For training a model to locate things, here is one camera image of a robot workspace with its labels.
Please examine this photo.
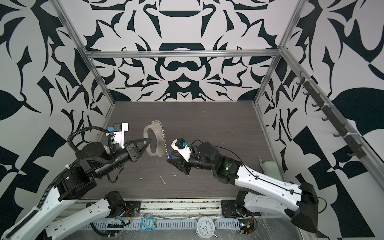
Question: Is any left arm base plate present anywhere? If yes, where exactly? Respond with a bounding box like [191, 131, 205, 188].
[120, 201, 142, 218]

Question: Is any black corrugated cable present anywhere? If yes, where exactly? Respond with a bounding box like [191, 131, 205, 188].
[66, 125, 116, 154]

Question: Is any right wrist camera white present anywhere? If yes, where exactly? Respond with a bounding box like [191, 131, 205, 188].
[171, 138, 192, 162]

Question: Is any keyring with chain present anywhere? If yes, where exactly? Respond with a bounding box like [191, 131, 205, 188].
[143, 120, 169, 158]

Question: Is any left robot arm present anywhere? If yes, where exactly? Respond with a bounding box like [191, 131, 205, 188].
[1, 138, 152, 240]

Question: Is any small circuit board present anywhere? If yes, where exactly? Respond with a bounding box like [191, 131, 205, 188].
[239, 218, 258, 235]

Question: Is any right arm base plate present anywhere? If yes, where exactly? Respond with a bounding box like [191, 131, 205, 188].
[221, 200, 246, 218]

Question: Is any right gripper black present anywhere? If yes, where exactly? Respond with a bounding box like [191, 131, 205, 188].
[168, 148, 219, 176]

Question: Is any white alarm clock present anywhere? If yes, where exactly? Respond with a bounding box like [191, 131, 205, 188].
[195, 216, 218, 240]

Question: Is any white slotted cable duct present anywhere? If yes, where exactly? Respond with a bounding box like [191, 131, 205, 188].
[94, 219, 240, 231]

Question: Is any black wall hook rail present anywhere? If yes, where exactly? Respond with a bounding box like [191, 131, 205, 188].
[297, 72, 367, 159]

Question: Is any blue owl figurine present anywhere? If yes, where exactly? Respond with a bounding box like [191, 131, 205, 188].
[140, 217, 157, 232]

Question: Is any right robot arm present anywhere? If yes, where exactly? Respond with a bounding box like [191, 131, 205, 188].
[167, 138, 320, 233]

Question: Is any pale green case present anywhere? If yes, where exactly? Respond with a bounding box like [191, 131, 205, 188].
[260, 161, 283, 181]

